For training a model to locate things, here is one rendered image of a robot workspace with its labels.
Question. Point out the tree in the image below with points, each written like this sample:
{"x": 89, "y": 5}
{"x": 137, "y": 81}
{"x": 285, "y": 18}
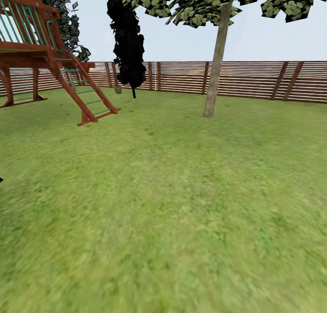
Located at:
{"x": 69, "y": 33}
{"x": 129, "y": 47}
{"x": 196, "y": 13}

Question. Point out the wicker basket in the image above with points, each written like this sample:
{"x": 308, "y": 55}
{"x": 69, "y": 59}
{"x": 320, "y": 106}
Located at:
{"x": 117, "y": 89}

